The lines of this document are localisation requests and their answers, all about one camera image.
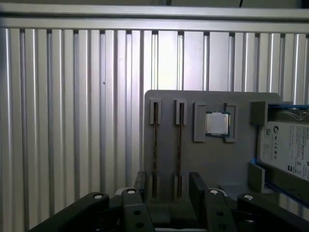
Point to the grey parts rack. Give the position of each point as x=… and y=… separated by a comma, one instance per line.
x=169, y=145

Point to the green RAM stick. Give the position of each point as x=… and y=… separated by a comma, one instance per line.
x=156, y=145
x=180, y=145

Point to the silver CPU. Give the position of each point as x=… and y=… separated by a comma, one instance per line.
x=217, y=123

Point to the hard disk in blue carrier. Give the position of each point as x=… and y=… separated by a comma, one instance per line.
x=285, y=145

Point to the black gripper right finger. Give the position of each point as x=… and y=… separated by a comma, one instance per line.
x=217, y=212

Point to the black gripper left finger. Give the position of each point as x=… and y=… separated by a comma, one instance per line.
x=135, y=210

